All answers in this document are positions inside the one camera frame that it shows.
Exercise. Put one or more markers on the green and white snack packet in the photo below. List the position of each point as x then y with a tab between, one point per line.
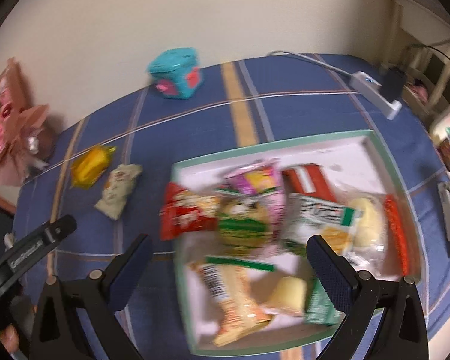
309	216

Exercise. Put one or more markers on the white power strip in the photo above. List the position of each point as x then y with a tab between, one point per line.
387	102

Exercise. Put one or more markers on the beige barcode snack packet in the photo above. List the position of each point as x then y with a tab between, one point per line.
224	310

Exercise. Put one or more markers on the teal toy house box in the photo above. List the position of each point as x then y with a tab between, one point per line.
176	73

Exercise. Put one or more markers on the cream-wrapped small snack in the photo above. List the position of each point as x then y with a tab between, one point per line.
118	187

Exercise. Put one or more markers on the blue plaid tablecloth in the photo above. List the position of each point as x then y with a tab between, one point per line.
245	102

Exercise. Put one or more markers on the clear-wrapped round white pastry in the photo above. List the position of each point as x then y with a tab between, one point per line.
370	239

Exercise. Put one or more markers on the black power adapter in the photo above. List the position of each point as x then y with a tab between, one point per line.
393	83

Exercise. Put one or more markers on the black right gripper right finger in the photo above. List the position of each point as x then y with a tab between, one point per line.
401	333

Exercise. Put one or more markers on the red cracker snack packet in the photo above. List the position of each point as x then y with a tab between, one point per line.
185	211

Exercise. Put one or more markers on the pink flower bouquet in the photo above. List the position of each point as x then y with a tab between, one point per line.
26	140

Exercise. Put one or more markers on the yellow-wrapped snack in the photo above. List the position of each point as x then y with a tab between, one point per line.
88	168

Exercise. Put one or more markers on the orange-red snack packet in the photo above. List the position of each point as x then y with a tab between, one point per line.
309	180

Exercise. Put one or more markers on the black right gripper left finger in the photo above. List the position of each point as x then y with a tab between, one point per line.
57	330

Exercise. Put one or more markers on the white desk organizer shelf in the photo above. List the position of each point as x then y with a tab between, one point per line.
427	60

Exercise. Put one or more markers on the pink and yellow snack packet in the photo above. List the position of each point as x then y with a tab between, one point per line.
263	181

